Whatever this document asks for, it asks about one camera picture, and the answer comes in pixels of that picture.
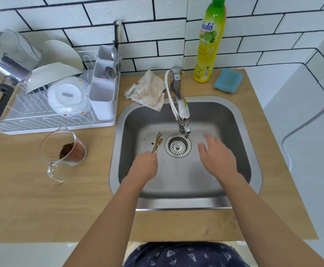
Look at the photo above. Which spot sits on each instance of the person's left hand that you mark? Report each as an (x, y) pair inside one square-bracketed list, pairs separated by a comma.
[(144, 166)]

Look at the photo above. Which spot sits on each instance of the person's right hand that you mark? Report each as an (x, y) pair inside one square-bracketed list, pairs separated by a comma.
[(220, 161)]

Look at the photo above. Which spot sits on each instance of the long silver spoon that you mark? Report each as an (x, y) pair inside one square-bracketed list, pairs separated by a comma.
[(158, 134)]

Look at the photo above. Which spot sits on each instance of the person's right forearm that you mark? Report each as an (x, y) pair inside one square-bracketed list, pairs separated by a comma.
[(267, 225)]

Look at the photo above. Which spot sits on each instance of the person's left forearm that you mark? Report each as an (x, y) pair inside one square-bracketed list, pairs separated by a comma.
[(109, 225)]

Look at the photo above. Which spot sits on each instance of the beige rag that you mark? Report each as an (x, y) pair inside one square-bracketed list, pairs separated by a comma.
[(148, 91)]

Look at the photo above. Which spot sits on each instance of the white dish rack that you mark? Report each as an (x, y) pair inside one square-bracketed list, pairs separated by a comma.
[(53, 126)]

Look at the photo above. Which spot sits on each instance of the yellow dish soap bottle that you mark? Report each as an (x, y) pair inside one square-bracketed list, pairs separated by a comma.
[(208, 52)]

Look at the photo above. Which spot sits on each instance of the steel sink drain strainer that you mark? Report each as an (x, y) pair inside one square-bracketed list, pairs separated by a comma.
[(177, 145)]

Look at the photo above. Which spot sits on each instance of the stainless steel sink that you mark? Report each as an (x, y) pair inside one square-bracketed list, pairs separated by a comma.
[(220, 119)]

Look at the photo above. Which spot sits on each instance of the white cutlery holder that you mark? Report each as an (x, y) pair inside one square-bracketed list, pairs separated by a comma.
[(102, 108)]

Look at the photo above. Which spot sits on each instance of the brown coffee grounds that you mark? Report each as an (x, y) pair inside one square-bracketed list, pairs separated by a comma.
[(64, 150)]

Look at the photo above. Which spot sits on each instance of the blue sponge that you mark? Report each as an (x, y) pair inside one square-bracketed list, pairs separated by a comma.
[(228, 80)]

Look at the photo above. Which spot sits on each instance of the chrome faucet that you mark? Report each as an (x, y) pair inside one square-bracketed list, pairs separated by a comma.
[(176, 77)]

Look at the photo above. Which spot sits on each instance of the clear measuring jug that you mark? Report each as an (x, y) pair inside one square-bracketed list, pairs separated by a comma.
[(49, 147)]

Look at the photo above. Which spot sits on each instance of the navy patterned shorts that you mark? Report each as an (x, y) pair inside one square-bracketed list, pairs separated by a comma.
[(184, 255)]

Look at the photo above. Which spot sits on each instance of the white floral print bowl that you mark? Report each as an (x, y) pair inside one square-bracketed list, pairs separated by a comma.
[(66, 104)]

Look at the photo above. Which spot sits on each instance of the steel ladle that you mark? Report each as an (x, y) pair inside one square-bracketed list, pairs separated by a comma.
[(109, 72)]

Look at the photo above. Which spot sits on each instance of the steel fork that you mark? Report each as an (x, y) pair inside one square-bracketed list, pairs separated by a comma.
[(118, 65)]

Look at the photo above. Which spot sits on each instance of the white plate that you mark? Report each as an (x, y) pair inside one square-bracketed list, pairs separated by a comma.
[(62, 52)]

